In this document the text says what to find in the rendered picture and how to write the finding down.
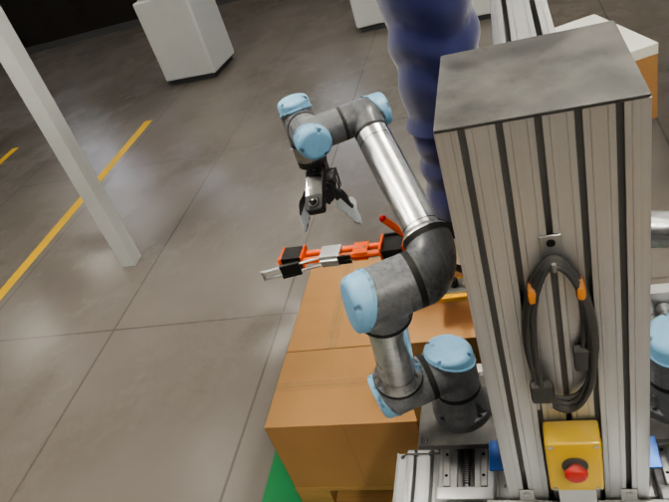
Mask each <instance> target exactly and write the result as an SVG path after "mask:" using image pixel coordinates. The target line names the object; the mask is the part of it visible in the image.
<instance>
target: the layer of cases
mask: <svg viewBox="0 0 669 502"><path fill-rule="evenodd" d="M379 261H381V258H380V257H378V258H370V259H367V260H358V261H354V260H353V261H352V263H350V264H342V265H341V266H332V267H324V268H323V267H319V268H315V269H312V270H311V273H310V277H309V280H308V283H307V287H306V290H305V294H304V297H303V300H302V304H301V307H300V310H299V313H298V316H297V319H296V323H295V326H294V330H293V333H292V336H291V340H290V343H289V346H288V350H287V353H286V357H285V360H284V363H283V367H282V370H281V373H280V377H279V380H278V384H277V387H276V390H275V394H274V397H273V400H272V404H271V407H270V411H269V414H268V417H267V421H266V424H265V430H266V432H267V433H268V435H269V437H270V439H271V441H272V443H273V445H274V447H275V449H276V450H277V452H278V454H279V456H280V458H281V460H282V462H283V464H284V466H285V467H286V469H287V471H288V473H289V475H290V477H291V479H292V481H293V482H294V484H295V486H296V487H354V486H394V482H395V472H396V462H397V453H399V454H406V453H408V450H410V449H419V447H418V440H419V426H420V422H419V423H418V422H417V419H416V416H415V413H414V409H412V410H410V411H407V412H405V413H403V414H402V415H400V416H395V417H393V418H387V417H385V416H384V414H383V413H382V411H381V409H380V408H379V406H378V404H377V402H376V400H375V398H374V396H373V394H372V392H371V389H370V387H369V384H368V382H367V377H368V376H370V375H371V374H372V373H373V372H374V369H375V366H376V362H375V358H374V355H373V351H372V347H371V344H370V340H369V337H368V335H366V334H365V333H363V334H359V333H357V332H356V331H355V330H354V329H353V327H352V326H351V324H350V322H349V319H348V317H347V314H346V312H345V309H344V306H343V301H342V298H341V293H340V282H341V279H342V278H343V277H344V276H346V275H348V274H350V273H352V272H353V271H355V270H356V269H359V268H361V269H362V268H364V267H367V266H369V265H371V264H374V263H376V262H379Z"/></svg>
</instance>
